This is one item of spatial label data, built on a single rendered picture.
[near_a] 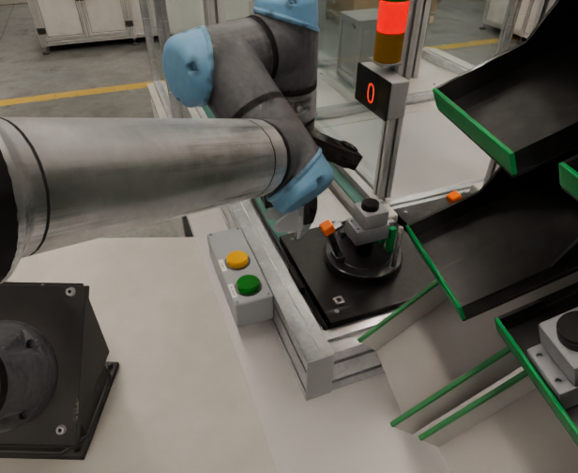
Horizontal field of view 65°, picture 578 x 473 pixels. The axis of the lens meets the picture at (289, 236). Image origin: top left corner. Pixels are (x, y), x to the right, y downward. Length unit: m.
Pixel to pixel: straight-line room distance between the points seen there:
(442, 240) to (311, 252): 0.37
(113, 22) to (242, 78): 5.40
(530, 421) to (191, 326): 0.58
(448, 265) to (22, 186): 0.41
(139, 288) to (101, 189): 0.73
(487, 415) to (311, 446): 0.27
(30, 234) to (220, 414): 0.57
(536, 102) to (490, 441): 0.36
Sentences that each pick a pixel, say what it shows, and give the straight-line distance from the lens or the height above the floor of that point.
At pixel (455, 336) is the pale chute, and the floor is 1.07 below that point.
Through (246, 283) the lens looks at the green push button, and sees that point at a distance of 0.80.
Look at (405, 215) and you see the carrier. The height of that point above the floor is 0.97.
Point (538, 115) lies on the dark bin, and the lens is 0.44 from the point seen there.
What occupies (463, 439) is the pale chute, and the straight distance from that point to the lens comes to 0.61.
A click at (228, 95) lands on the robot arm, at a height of 1.35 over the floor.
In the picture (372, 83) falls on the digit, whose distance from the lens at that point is 0.91.
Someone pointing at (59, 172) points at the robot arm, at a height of 1.41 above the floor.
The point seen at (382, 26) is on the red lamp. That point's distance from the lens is 0.88.
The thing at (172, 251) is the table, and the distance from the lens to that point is 1.07.
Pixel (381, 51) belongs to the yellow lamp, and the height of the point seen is 1.28.
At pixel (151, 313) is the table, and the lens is 0.94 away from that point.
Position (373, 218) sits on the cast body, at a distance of 0.77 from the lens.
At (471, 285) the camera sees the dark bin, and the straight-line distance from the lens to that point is 0.50.
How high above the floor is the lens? 1.53
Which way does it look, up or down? 38 degrees down
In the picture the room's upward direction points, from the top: straight up
